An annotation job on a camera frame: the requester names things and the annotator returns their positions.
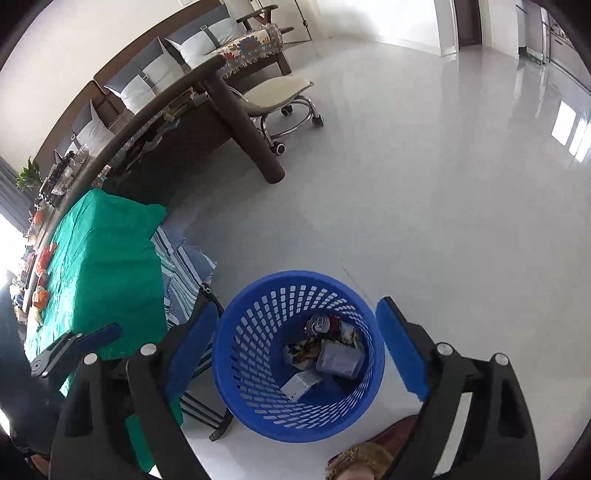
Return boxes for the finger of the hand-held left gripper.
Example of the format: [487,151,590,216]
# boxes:
[28,323,123,379]

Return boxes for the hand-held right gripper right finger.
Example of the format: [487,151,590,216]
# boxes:
[375,296,541,480]

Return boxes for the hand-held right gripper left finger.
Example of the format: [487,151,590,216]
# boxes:
[48,302,220,480]

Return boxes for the blue plastic basket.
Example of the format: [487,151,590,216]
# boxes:
[211,271,385,444]

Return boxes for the clear plastic container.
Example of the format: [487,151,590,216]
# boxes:
[316,340,365,380]

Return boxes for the crushed drink can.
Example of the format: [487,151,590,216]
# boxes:
[304,314,342,343]

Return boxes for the colourful wrapper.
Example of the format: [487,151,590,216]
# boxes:
[284,337,325,366]

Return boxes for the white green milk carton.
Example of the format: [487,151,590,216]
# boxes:
[281,371,322,401]

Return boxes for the green patterned tablecloth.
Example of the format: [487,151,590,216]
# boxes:
[23,188,185,472]

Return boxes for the brown leather shoe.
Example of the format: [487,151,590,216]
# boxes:
[365,414,422,457]

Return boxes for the blue white striped cloth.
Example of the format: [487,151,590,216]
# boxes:
[151,224,218,325]

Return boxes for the red plastic bag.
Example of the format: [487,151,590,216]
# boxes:
[36,244,58,274]

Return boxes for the brown furry slipper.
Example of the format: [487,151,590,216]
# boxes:
[325,443,394,480]

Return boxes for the potted plant in dark pot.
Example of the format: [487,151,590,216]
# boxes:
[16,157,43,191]

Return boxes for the dark wooden table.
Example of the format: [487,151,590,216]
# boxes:
[34,54,286,241]

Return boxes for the brown wooden sofa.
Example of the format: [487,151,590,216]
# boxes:
[34,0,296,163]

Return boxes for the beige rolling stool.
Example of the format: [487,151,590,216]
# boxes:
[239,76,325,156]

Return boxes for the floral sofa blanket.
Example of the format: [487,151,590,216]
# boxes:
[217,23,285,78]

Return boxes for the brown wooden door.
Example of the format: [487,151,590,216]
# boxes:
[452,0,484,49]

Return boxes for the black folding table frame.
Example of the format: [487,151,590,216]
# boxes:
[179,282,235,442]

